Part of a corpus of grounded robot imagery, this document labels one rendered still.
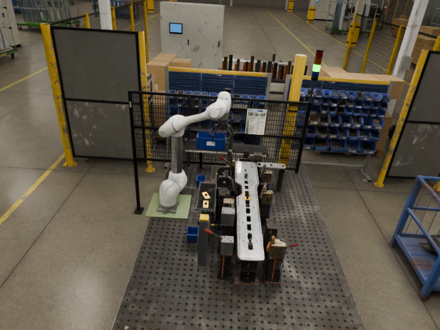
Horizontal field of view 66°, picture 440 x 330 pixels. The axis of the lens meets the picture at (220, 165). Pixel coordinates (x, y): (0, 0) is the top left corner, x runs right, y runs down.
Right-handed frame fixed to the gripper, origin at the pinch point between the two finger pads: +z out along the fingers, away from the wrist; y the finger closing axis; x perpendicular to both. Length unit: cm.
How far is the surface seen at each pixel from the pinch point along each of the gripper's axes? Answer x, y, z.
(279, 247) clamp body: -74, 44, 42
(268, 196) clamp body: -8, 43, 45
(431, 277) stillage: -18, 203, 116
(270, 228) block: -52, 40, 44
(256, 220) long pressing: -40, 31, 46
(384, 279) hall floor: 4, 176, 147
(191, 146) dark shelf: 74, -32, 43
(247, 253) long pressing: -76, 22, 46
